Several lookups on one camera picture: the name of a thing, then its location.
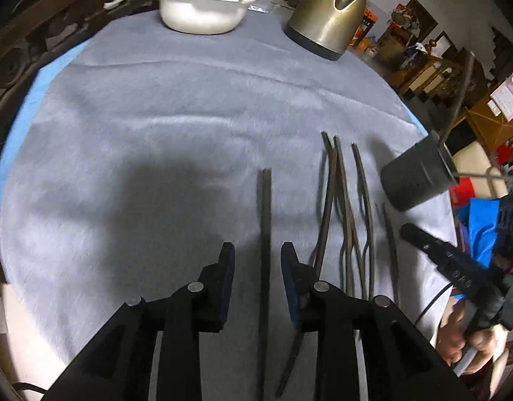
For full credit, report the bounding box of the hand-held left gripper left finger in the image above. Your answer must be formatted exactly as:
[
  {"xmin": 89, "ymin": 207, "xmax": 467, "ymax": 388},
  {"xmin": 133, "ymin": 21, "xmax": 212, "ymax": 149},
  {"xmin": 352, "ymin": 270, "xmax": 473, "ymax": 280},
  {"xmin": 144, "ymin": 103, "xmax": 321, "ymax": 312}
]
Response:
[{"xmin": 51, "ymin": 241, "xmax": 236, "ymax": 401}]

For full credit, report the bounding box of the red stool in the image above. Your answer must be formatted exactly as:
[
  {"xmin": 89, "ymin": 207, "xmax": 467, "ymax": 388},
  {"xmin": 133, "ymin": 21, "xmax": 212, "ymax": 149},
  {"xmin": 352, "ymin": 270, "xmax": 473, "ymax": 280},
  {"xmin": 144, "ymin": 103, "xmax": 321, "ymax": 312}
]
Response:
[{"xmin": 448, "ymin": 177, "xmax": 477, "ymax": 208}]

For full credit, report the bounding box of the dark grey chopstick holder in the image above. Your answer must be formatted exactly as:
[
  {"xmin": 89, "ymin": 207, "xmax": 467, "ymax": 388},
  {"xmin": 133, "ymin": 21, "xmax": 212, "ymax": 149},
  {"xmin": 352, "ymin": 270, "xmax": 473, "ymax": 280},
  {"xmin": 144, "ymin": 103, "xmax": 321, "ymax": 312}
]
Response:
[{"xmin": 380, "ymin": 130, "xmax": 460, "ymax": 212}]

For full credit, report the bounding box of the person's right hand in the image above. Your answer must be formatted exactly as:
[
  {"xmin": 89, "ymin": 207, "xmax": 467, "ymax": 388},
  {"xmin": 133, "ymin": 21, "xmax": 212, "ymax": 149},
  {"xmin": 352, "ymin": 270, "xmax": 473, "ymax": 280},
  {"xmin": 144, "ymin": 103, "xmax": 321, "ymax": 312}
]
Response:
[{"xmin": 437, "ymin": 296, "xmax": 510, "ymax": 376}]

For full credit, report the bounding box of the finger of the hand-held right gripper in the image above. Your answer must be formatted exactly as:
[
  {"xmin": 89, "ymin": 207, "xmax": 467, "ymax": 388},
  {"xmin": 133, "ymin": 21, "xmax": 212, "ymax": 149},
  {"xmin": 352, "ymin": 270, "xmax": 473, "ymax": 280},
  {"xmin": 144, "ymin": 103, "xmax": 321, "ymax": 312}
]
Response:
[{"xmin": 400, "ymin": 223, "xmax": 497, "ymax": 301}]

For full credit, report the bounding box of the white bowl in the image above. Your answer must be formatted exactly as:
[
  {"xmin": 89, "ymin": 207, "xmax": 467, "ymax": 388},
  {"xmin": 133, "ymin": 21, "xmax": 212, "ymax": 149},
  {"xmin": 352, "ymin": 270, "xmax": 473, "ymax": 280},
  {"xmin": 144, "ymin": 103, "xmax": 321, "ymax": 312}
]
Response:
[{"xmin": 156, "ymin": 0, "xmax": 249, "ymax": 35}]

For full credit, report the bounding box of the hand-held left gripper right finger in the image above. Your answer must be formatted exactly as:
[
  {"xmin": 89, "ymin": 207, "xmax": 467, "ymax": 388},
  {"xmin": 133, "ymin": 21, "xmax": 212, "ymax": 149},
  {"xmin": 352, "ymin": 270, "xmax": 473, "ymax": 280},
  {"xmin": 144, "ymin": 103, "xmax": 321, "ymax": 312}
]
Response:
[{"xmin": 280, "ymin": 241, "xmax": 474, "ymax": 401}]

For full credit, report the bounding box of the cream chair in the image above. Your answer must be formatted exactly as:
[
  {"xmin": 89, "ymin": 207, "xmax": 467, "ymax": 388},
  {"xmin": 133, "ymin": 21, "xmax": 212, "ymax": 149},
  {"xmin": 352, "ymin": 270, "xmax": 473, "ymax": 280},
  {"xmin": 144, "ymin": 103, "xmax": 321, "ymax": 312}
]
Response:
[{"xmin": 452, "ymin": 141, "xmax": 504, "ymax": 201}]

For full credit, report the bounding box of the black cable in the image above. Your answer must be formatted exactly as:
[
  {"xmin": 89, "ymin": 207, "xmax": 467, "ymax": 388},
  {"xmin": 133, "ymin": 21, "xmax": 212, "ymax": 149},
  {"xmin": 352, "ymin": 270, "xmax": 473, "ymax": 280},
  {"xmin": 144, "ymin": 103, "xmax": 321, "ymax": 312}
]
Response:
[
  {"xmin": 11, "ymin": 381, "xmax": 49, "ymax": 396},
  {"xmin": 414, "ymin": 282, "xmax": 454, "ymax": 327}
]

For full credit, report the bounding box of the blue cloth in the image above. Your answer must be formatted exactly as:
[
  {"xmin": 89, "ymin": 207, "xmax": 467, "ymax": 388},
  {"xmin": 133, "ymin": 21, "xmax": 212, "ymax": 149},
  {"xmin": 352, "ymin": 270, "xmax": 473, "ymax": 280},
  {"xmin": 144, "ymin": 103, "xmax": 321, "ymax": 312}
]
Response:
[{"xmin": 460, "ymin": 196, "xmax": 504, "ymax": 274}]

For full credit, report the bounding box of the carved wooden chair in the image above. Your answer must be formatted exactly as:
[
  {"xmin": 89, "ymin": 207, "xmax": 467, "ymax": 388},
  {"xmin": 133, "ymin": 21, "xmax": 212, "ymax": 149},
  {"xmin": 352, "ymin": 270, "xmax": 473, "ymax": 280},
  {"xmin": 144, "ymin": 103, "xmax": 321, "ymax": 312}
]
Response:
[{"xmin": 0, "ymin": 0, "xmax": 165, "ymax": 134}]

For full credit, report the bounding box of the blue table mat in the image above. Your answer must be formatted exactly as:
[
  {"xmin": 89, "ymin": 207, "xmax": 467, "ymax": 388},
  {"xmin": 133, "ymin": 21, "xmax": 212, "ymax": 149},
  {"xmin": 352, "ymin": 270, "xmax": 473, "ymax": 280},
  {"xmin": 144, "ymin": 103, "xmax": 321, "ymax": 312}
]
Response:
[{"xmin": 0, "ymin": 46, "xmax": 87, "ymax": 195}]

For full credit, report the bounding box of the grey table cloth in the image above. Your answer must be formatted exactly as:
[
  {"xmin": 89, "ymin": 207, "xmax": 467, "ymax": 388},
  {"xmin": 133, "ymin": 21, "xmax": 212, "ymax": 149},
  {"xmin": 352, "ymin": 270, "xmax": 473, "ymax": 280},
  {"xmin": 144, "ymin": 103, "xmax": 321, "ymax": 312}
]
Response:
[{"xmin": 0, "ymin": 0, "xmax": 462, "ymax": 401}]

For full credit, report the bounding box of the wall calendar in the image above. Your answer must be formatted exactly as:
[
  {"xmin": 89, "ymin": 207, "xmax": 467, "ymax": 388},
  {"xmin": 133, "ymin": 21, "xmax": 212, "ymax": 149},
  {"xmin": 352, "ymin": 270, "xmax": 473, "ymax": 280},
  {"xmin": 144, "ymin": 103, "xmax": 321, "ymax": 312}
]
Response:
[{"xmin": 489, "ymin": 64, "xmax": 513, "ymax": 123}]

